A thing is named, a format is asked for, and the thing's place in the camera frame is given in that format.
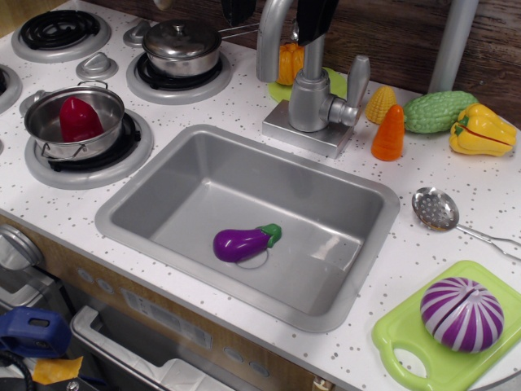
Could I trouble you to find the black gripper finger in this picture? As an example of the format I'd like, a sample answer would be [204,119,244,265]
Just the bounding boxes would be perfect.
[296,0,339,46]
[221,0,256,27]

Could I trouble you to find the silver toy faucet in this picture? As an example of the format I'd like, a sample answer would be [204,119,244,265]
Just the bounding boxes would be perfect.
[256,0,372,160]

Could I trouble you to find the orange toy pepper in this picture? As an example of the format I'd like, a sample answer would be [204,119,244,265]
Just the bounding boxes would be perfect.
[277,43,304,86]

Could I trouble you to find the lidded steel pot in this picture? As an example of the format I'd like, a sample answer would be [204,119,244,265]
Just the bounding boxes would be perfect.
[142,20,259,78]

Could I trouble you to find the wooden spoon tip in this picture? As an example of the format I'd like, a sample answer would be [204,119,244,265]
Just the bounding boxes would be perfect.
[154,0,173,11]

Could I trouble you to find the light green round plate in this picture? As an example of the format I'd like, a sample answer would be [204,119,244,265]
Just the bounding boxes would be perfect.
[267,68,348,103]

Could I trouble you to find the grey stove knob upper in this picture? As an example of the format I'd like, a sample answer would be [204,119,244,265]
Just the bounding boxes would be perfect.
[123,20,151,48]

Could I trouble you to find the grey stove knob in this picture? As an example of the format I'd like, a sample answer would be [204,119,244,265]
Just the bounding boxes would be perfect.
[19,90,48,117]
[123,20,151,48]
[76,52,119,81]

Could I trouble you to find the yellow toy corn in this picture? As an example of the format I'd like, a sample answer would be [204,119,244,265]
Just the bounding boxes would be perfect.
[365,86,397,125]

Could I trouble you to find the back right stove burner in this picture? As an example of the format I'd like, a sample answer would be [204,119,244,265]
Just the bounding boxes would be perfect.
[126,54,232,105]

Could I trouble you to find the stove burner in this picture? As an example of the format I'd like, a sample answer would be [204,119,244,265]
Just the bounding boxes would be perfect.
[11,10,112,64]
[0,65,23,113]
[126,54,232,105]
[24,110,153,190]

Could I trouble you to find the orange toy carrot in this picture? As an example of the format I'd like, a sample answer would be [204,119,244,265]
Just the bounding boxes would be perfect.
[371,104,405,161]

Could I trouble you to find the grey stove knob middle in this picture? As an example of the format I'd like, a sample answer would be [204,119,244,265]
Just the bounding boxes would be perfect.
[76,52,119,81]

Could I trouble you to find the green toy bitter gourd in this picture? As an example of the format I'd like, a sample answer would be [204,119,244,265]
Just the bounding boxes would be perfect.
[403,90,479,134]

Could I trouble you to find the front right stove burner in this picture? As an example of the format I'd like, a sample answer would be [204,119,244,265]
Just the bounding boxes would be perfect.
[24,110,153,190]

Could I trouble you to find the back left stove burner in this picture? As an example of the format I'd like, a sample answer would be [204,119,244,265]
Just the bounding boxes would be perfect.
[11,10,112,64]

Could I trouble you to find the red toy pepper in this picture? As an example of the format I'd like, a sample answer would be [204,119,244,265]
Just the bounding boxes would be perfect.
[59,96,103,143]

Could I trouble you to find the open steel pot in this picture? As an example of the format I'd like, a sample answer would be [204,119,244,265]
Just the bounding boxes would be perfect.
[24,84,125,161]

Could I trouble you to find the yellow toy bell pepper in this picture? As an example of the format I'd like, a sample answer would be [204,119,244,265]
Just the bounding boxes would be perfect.
[449,103,517,156]

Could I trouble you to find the grey toy sink basin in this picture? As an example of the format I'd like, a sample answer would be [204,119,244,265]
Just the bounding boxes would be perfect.
[95,125,400,332]

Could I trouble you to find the metal slotted spoon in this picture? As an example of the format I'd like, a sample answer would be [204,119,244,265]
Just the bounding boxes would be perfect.
[411,187,520,261]

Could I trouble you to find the grey stove knob lower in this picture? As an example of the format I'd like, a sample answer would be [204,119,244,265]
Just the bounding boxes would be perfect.
[19,90,48,117]

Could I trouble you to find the purple toy eggplant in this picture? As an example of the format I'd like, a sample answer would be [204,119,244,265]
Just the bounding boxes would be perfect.
[212,223,282,263]

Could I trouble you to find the front left stove burner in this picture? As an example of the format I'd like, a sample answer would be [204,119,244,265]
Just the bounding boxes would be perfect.
[0,65,23,113]

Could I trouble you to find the grey round oven knob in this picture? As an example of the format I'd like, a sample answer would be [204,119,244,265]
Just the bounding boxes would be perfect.
[1,224,44,271]

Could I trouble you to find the purple white toy onion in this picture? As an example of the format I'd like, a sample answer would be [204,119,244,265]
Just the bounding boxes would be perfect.
[420,277,505,354]

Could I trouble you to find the toy oven door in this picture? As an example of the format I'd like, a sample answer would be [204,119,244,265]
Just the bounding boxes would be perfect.
[71,305,240,390]

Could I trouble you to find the green toy cutting board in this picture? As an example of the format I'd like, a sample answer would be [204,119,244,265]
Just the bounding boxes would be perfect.
[372,261,520,390]

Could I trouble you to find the blue clamp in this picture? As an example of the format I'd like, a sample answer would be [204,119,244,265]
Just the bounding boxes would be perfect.
[1,306,72,358]

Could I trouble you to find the grey vertical post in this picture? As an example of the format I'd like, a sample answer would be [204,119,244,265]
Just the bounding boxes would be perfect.
[428,0,479,93]

